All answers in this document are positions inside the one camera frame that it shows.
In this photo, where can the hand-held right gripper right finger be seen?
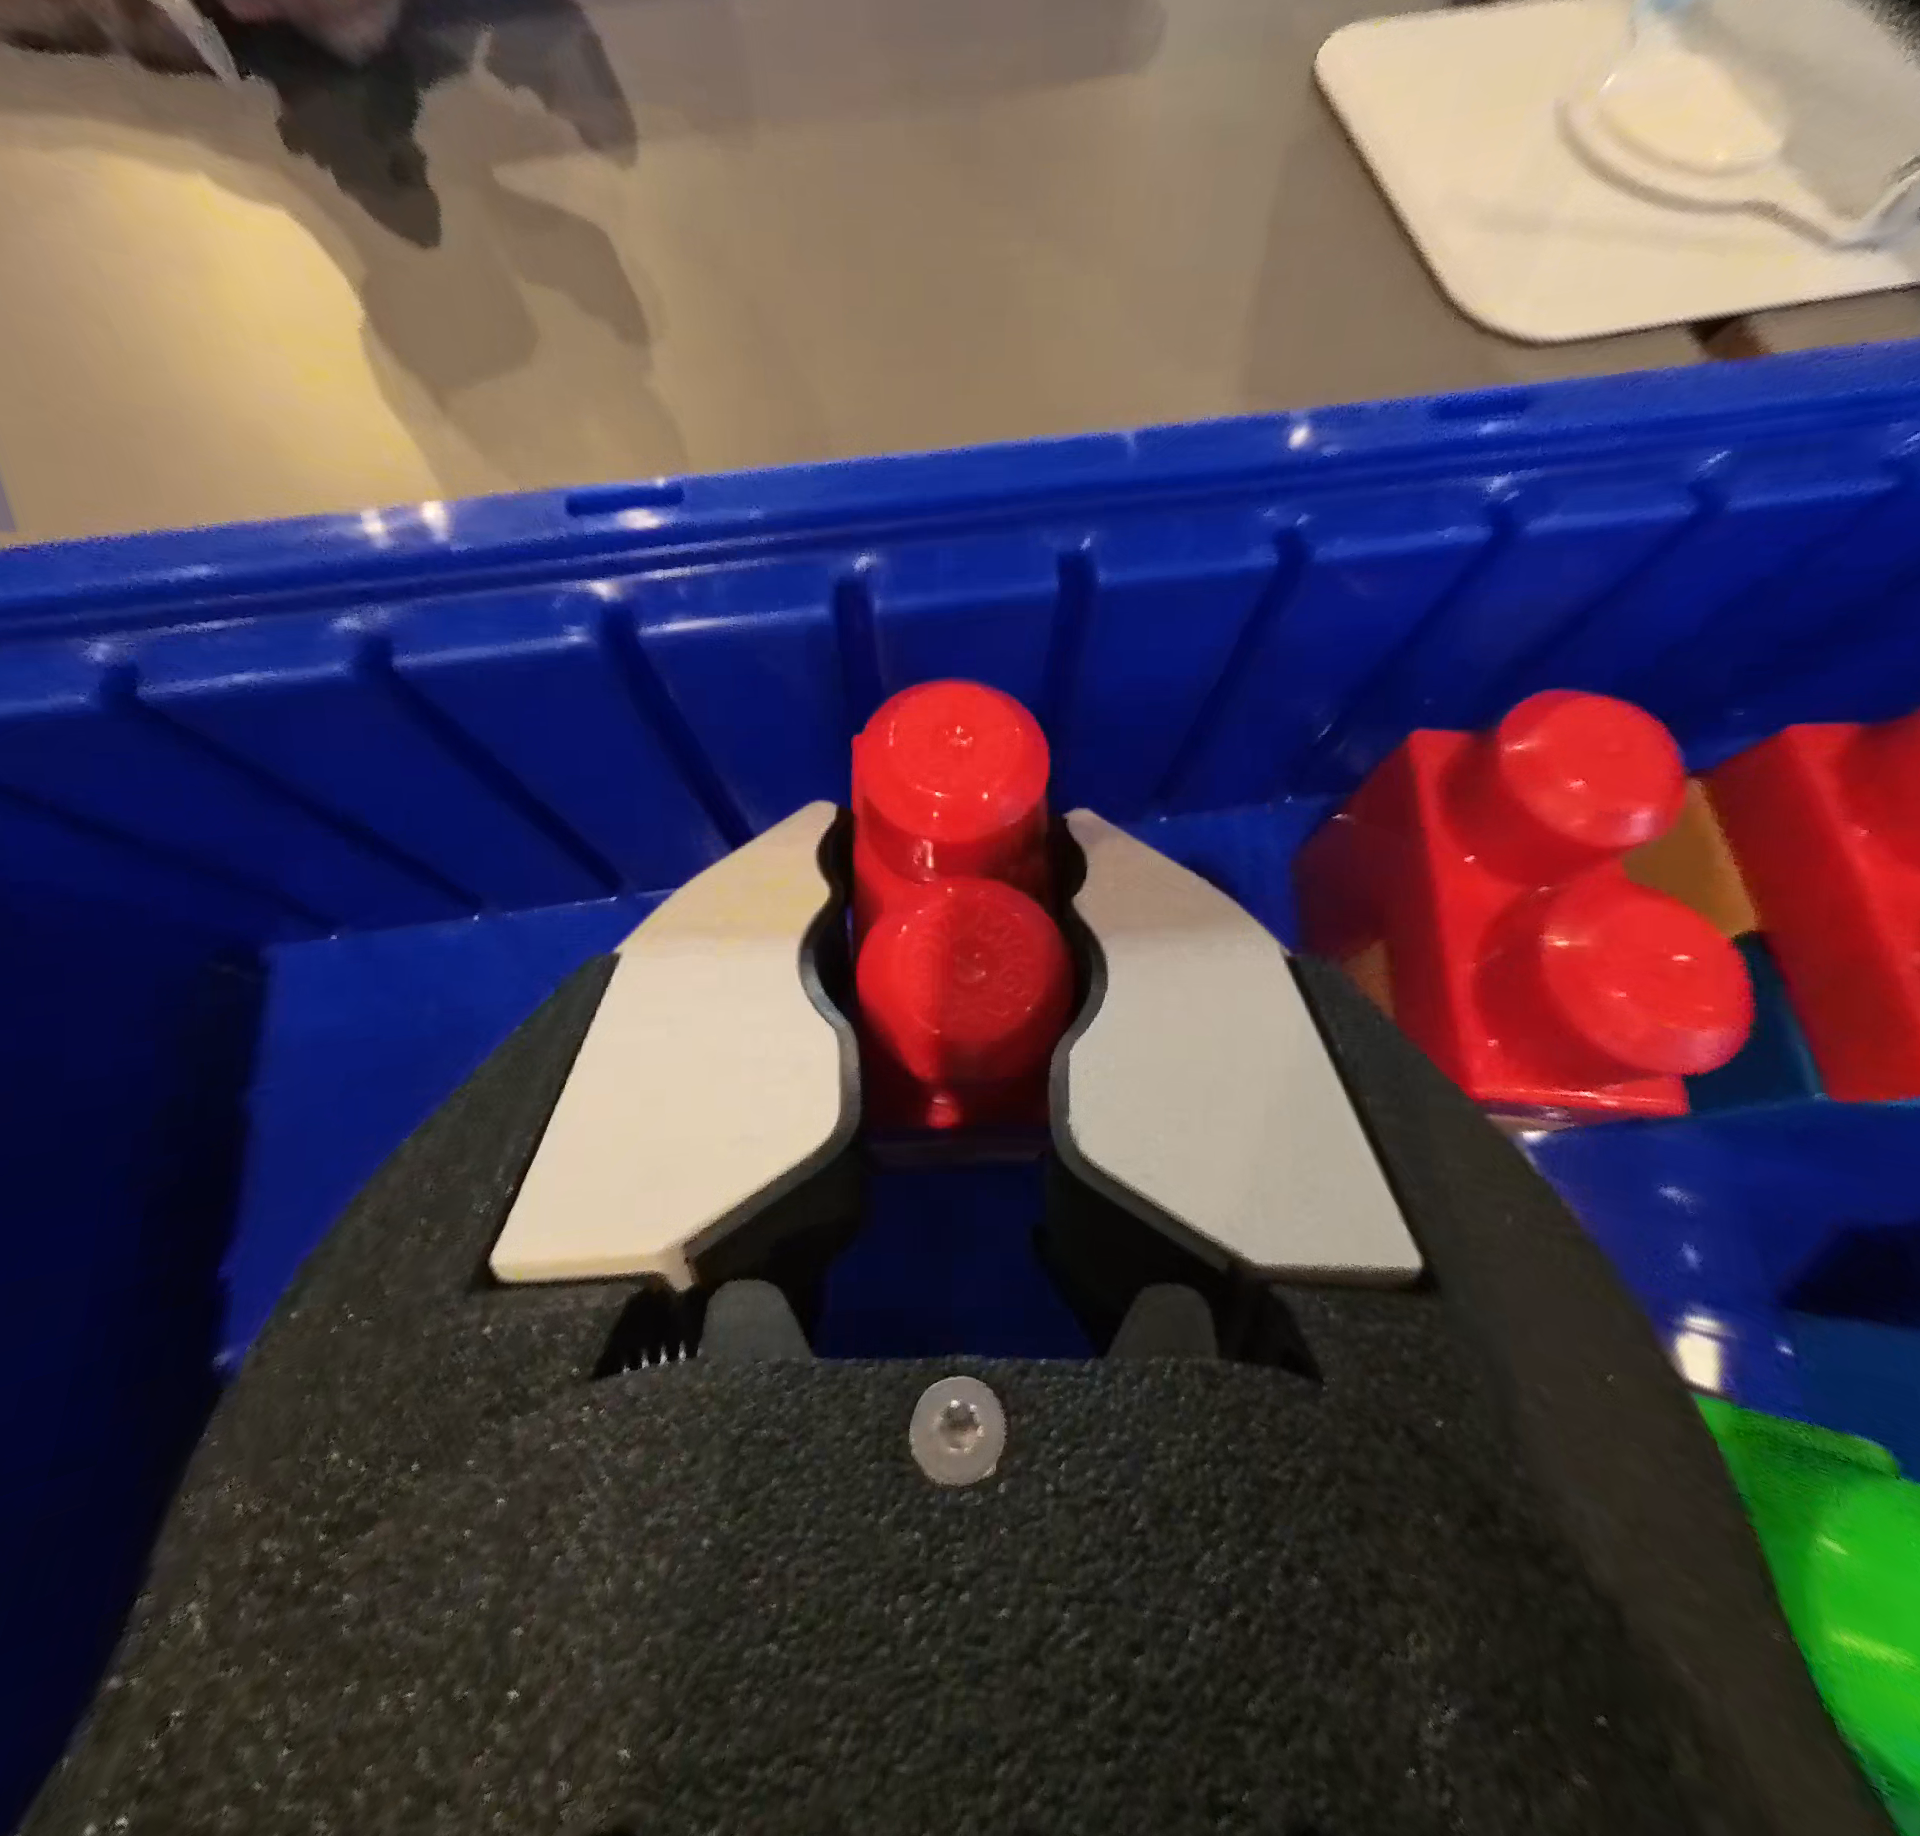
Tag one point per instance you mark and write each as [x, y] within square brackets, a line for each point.
[1231, 1101]

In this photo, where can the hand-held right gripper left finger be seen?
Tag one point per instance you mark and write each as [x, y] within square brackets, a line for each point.
[675, 1101]

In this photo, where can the red mega block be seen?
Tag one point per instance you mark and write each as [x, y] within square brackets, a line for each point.
[1441, 891]
[952, 787]
[1845, 891]

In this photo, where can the blue plastic bin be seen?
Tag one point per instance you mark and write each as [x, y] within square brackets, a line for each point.
[450, 697]

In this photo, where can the blue mega block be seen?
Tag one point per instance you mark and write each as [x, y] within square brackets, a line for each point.
[1770, 1033]
[1681, 1236]

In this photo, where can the orange mega block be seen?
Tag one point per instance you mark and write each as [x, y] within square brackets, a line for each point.
[1686, 862]

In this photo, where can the green mega block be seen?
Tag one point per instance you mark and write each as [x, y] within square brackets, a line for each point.
[1861, 1566]

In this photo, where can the white stand base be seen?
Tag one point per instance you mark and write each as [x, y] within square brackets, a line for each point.
[1500, 217]

